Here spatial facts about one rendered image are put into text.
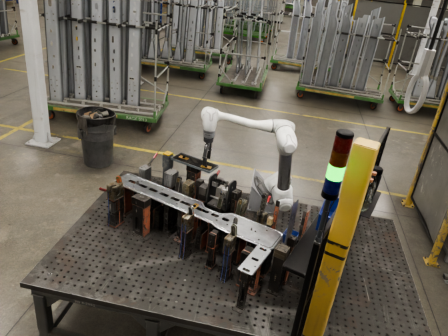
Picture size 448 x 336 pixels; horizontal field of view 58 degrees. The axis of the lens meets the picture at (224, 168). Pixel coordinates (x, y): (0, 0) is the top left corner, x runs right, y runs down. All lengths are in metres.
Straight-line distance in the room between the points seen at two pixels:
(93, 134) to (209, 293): 3.20
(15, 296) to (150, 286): 1.45
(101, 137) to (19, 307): 2.46
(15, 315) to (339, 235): 2.66
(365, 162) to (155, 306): 1.55
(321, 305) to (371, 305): 0.82
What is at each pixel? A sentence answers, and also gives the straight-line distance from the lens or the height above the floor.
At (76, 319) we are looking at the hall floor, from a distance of 3.60.
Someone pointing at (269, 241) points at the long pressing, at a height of 1.00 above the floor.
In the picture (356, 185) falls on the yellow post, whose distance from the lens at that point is 1.83.
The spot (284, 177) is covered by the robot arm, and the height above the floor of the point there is 1.16.
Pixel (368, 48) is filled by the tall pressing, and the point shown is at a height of 1.22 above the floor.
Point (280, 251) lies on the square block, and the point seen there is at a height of 1.06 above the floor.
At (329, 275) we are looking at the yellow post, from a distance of 2.09.
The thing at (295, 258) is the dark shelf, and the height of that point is 1.03.
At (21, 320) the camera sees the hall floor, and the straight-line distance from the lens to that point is 3.70.
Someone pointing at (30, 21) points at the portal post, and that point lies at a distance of 5.94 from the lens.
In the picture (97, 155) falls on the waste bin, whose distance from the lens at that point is 5.55.
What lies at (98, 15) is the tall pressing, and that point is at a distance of 7.00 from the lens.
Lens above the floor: 2.61
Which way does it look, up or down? 27 degrees down
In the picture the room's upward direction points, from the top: 6 degrees clockwise
